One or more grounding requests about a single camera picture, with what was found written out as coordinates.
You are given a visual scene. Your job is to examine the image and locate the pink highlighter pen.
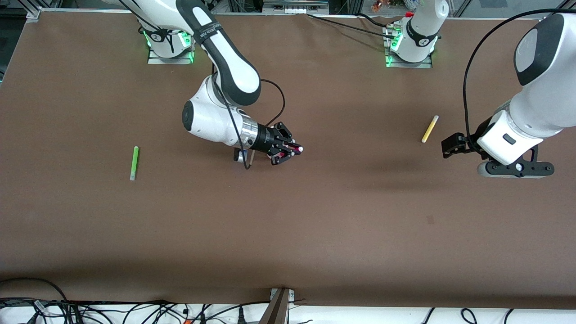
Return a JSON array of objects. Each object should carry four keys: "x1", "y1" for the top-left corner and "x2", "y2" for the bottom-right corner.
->
[{"x1": 275, "y1": 144, "x2": 304, "y2": 159}]

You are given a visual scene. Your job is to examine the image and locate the yellow highlighter pen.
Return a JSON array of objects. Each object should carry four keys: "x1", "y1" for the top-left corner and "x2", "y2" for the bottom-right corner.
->
[{"x1": 421, "y1": 115, "x2": 440, "y2": 144}]

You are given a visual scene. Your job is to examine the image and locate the grey power strip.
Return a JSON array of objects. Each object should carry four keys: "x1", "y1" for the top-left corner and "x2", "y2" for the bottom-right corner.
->
[{"x1": 262, "y1": 0, "x2": 330, "y2": 15}]

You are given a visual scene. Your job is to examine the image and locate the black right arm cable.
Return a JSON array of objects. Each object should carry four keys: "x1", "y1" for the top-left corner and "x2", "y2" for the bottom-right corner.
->
[{"x1": 211, "y1": 63, "x2": 286, "y2": 171}]

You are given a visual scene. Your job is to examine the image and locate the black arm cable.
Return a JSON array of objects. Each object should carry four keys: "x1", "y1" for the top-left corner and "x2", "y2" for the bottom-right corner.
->
[
  {"x1": 463, "y1": 8, "x2": 576, "y2": 147},
  {"x1": 211, "y1": 63, "x2": 286, "y2": 171}
]

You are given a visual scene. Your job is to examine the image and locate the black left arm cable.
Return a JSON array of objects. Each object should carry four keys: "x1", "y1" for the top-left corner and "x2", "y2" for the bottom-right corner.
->
[{"x1": 463, "y1": 8, "x2": 576, "y2": 147}]

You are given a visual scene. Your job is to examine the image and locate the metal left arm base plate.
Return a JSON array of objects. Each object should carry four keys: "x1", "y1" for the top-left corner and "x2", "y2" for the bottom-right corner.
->
[{"x1": 385, "y1": 53, "x2": 433, "y2": 69}]

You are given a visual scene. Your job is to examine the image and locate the thin black table cable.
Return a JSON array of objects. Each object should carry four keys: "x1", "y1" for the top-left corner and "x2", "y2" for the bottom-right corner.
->
[{"x1": 307, "y1": 13, "x2": 388, "y2": 36}]

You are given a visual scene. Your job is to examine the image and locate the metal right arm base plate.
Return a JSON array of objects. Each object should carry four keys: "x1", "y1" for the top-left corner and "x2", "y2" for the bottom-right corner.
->
[{"x1": 148, "y1": 48, "x2": 195, "y2": 65}]

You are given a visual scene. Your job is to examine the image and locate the aluminium support post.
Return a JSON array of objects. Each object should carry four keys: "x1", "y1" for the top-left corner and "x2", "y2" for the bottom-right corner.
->
[{"x1": 260, "y1": 288, "x2": 295, "y2": 324}]

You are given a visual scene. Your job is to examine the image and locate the tangled black cable bundle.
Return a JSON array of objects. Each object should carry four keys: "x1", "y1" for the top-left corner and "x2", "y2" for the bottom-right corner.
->
[{"x1": 0, "y1": 297, "x2": 271, "y2": 324}]

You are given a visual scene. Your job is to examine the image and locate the thick black cable loop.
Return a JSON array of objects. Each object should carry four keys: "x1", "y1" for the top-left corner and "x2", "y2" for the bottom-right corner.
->
[{"x1": 0, "y1": 277, "x2": 69, "y2": 302}]

